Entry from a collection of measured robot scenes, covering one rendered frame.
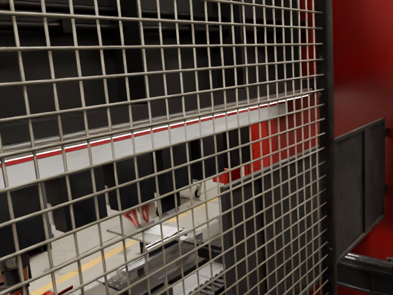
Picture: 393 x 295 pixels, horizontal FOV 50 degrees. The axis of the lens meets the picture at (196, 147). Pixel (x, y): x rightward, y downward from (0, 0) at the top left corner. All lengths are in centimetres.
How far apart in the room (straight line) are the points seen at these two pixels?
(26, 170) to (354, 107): 143
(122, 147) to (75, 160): 17
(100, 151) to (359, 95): 121
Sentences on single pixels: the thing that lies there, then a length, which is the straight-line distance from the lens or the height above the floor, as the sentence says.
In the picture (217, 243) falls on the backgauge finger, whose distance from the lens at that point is 141.
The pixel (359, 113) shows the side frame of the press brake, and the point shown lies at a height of 135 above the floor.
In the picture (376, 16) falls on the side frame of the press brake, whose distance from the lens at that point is 199.
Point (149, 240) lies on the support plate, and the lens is 158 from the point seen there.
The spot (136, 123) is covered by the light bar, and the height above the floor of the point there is 148.
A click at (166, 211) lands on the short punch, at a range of 154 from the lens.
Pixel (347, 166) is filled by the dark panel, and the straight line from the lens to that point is 159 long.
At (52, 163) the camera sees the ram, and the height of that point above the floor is 138.
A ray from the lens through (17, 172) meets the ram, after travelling 115.
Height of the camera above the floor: 160
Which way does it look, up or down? 11 degrees down
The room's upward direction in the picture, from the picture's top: 5 degrees counter-clockwise
